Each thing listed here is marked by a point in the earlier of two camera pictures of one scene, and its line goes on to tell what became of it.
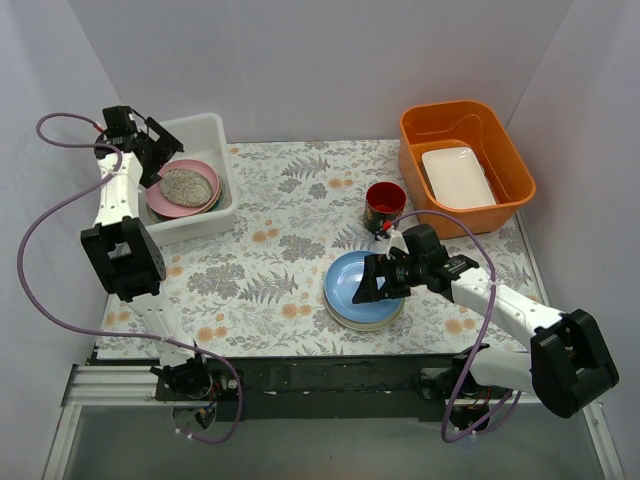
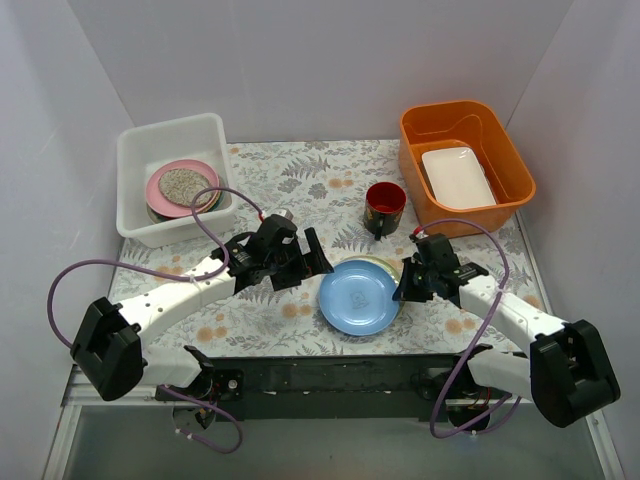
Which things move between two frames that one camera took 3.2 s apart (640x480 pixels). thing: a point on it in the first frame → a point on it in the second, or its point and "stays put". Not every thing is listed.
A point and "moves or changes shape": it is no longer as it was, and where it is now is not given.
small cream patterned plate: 186,187 stays put
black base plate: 365,387 stays put
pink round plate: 160,206 stays put
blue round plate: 343,277 moves or changes shape
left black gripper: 151,151 → 298,262
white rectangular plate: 457,178 stays put
